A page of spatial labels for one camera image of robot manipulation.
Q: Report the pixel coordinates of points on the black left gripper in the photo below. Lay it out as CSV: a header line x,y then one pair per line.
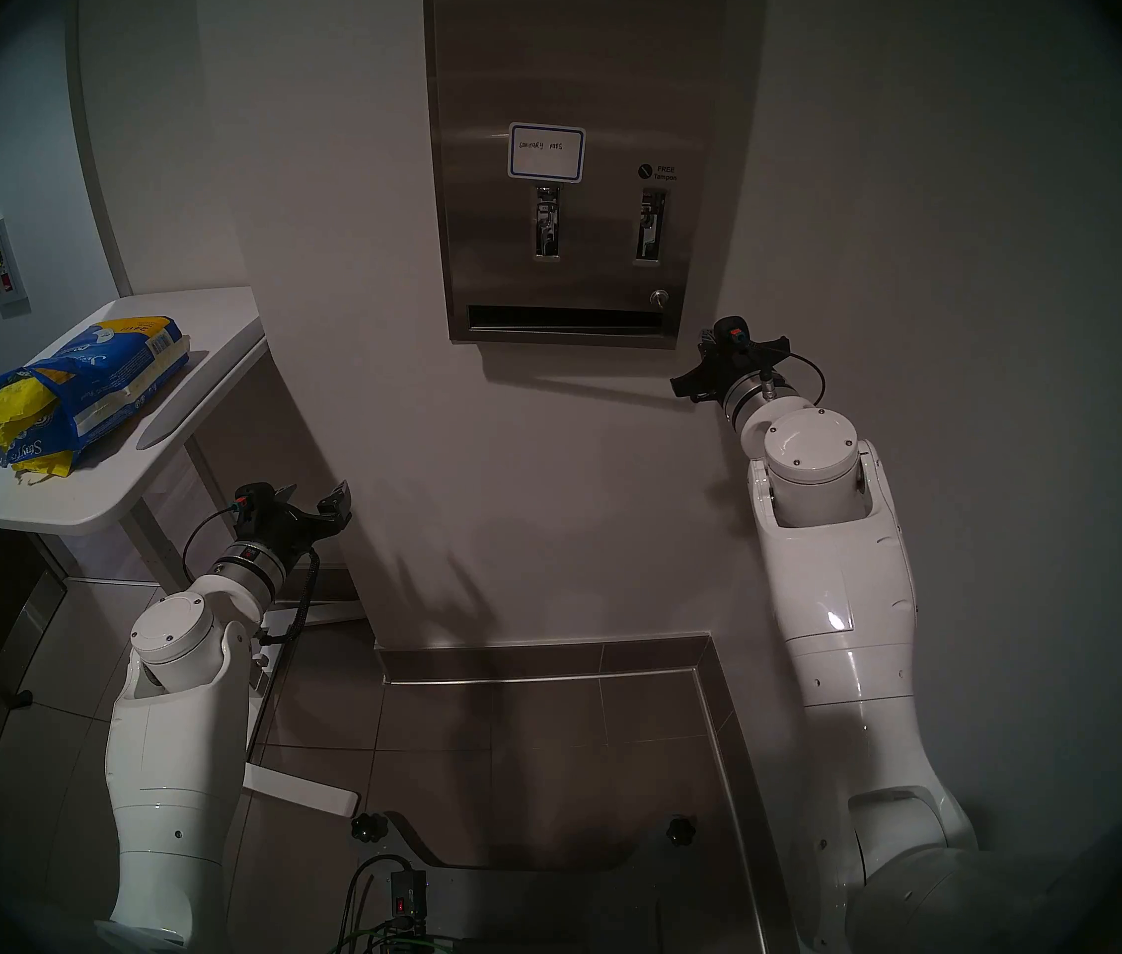
x,y
293,535

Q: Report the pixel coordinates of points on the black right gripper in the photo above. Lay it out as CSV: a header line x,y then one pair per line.
x,y
738,376

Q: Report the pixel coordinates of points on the stainless steel dispenser door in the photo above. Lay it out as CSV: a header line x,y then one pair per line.
x,y
481,68

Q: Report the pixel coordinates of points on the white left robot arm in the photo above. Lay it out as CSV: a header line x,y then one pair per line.
x,y
173,743

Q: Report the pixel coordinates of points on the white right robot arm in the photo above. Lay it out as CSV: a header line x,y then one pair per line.
x,y
839,584

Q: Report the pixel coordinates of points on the grey robot base platform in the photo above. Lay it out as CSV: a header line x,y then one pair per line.
x,y
541,902

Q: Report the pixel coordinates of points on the black floor door stop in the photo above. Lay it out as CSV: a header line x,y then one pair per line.
x,y
21,701

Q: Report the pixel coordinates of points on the chrome dispensing lever mechanism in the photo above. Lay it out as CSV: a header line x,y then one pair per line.
x,y
651,229
547,225

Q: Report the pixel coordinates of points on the blue pad package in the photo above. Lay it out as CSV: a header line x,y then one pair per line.
x,y
114,376

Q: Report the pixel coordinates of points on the white overbed table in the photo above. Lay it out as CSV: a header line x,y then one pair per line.
x,y
74,500

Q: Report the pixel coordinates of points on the yellow wrapped pad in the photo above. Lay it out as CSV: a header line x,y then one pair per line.
x,y
44,465
14,400

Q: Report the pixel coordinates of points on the white handwritten label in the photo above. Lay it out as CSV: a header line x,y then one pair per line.
x,y
546,152

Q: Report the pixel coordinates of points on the black base knob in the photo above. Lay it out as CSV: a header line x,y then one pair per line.
x,y
370,828
681,831

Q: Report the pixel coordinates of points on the black power box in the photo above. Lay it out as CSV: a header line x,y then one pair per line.
x,y
409,897

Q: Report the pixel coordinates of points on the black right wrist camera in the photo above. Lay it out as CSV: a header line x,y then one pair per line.
x,y
732,334

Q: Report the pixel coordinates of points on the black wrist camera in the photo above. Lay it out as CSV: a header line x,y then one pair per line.
x,y
253,505
732,334

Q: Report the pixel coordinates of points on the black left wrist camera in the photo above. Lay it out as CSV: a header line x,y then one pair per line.
x,y
253,505

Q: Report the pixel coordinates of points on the wall fire extinguisher cabinet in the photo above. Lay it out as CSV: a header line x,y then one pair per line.
x,y
2,271

